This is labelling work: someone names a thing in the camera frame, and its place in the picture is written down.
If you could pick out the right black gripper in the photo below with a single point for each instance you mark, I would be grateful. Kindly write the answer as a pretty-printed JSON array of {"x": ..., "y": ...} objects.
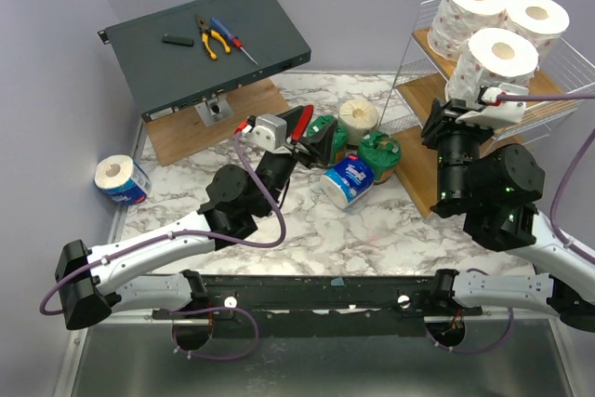
[{"x": 446, "y": 123}]

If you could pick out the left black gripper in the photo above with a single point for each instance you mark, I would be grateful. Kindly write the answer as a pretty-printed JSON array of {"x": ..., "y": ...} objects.
[{"x": 320, "y": 148}]

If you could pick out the floral roll back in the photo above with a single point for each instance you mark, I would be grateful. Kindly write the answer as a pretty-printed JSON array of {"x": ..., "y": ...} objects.
[{"x": 490, "y": 57}]

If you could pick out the floral roll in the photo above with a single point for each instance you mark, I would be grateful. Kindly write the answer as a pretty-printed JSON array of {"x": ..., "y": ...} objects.
[
  {"x": 457, "y": 20},
  {"x": 490, "y": 57},
  {"x": 541, "y": 22}
]

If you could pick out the floral roll front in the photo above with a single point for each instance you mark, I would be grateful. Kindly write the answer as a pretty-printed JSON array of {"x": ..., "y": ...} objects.
[{"x": 541, "y": 22}]

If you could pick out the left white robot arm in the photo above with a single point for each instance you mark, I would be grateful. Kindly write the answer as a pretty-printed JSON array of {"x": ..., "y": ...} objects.
[{"x": 93, "y": 283}]

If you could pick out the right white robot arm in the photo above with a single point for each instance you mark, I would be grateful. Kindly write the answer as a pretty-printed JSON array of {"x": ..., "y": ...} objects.
[{"x": 497, "y": 195}]

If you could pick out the middle wooden shelf board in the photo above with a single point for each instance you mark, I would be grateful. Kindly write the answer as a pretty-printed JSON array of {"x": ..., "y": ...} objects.
[{"x": 419, "y": 95}]

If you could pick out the bottom wooden shelf board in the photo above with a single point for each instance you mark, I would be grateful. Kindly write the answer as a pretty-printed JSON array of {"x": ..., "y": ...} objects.
[{"x": 417, "y": 170}]

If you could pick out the green wrapped roll left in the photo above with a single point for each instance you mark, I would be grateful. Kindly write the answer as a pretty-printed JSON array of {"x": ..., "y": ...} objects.
[{"x": 340, "y": 139}]

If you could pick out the green wrapped roll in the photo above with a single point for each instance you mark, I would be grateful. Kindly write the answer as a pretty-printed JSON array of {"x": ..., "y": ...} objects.
[
  {"x": 340, "y": 139},
  {"x": 381, "y": 152}
]

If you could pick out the red utility knife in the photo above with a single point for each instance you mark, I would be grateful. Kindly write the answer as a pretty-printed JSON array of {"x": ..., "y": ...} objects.
[{"x": 302, "y": 123}]

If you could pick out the cream wrapped roll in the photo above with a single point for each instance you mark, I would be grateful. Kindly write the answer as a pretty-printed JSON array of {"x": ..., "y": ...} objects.
[{"x": 360, "y": 117}]

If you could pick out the blue Tempo tissue roll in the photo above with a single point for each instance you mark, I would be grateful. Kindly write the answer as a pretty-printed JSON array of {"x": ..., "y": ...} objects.
[{"x": 347, "y": 181}]

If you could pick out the green wrapped roll right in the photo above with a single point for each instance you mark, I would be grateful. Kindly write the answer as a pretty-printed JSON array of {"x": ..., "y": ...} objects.
[{"x": 381, "y": 152}]

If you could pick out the blue red screwdriver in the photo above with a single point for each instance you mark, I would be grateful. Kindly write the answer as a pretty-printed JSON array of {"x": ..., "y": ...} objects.
[{"x": 232, "y": 39}]

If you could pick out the wooden board under chassis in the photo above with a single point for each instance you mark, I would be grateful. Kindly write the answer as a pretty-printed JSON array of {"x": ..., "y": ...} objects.
[{"x": 184, "y": 133}]

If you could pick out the dark grey rack chassis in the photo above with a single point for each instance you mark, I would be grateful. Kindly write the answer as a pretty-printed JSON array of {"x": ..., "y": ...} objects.
[{"x": 184, "y": 55}]

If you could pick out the black bit holder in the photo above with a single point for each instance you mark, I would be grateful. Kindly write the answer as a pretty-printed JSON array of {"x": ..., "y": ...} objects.
[{"x": 175, "y": 40}]

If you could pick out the blue wrapped roll far left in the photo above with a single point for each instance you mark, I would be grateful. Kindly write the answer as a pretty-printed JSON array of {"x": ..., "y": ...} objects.
[{"x": 122, "y": 179}]

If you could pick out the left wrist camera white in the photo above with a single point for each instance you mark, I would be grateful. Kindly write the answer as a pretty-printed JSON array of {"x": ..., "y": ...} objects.
[{"x": 268, "y": 132}]

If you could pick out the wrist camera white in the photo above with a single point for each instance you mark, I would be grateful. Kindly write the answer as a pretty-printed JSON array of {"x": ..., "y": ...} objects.
[
  {"x": 268, "y": 132},
  {"x": 496, "y": 107}
]

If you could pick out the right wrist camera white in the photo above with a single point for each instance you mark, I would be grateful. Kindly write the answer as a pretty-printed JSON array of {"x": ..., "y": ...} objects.
[{"x": 496, "y": 107}]

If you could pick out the white wire shelf rack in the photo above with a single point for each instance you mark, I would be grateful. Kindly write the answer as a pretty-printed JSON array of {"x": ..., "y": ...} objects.
[{"x": 556, "y": 90}]

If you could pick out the yellow handled pliers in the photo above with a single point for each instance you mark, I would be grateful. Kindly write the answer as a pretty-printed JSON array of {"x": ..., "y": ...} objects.
[{"x": 208, "y": 33}]

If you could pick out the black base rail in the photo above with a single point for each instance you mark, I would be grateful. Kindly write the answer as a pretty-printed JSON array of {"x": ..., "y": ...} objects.
[{"x": 241, "y": 306}]

